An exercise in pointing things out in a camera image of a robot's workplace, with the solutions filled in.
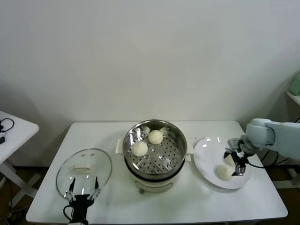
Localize stainless steel steamer basket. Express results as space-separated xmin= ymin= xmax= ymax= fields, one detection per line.
xmin=123 ymin=120 xmax=188 ymax=175

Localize white folding side table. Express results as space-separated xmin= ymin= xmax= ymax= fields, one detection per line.
xmin=0 ymin=110 xmax=40 ymax=207

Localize pale green appliance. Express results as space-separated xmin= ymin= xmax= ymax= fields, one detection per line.
xmin=287 ymin=72 xmax=300 ymax=97

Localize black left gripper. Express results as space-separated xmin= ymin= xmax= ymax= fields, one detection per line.
xmin=64 ymin=176 xmax=102 ymax=221

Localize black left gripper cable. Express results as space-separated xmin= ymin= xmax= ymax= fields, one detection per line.
xmin=63 ymin=205 xmax=75 ymax=222

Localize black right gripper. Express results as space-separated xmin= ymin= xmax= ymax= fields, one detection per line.
xmin=224 ymin=140 xmax=253 ymax=177

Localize white round plate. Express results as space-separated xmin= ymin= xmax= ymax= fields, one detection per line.
xmin=193 ymin=136 xmax=253 ymax=190

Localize glass pot lid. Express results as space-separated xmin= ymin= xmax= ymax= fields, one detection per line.
xmin=55 ymin=148 xmax=113 ymax=200

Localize white electric cooker pot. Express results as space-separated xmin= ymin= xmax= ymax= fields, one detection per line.
xmin=116 ymin=138 xmax=195 ymax=195

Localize white shelf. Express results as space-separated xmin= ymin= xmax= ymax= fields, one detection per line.
xmin=285 ymin=90 xmax=300 ymax=106

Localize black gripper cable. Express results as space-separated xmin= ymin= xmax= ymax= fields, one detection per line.
xmin=63 ymin=205 xmax=75 ymax=222
xmin=246 ymin=159 xmax=266 ymax=169

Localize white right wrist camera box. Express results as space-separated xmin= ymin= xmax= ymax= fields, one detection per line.
xmin=227 ymin=138 xmax=241 ymax=150

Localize looped black cable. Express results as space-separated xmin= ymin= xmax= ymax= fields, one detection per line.
xmin=0 ymin=118 xmax=15 ymax=133

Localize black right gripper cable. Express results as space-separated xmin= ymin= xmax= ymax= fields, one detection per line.
xmin=246 ymin=159 xmax=266 ymax=169

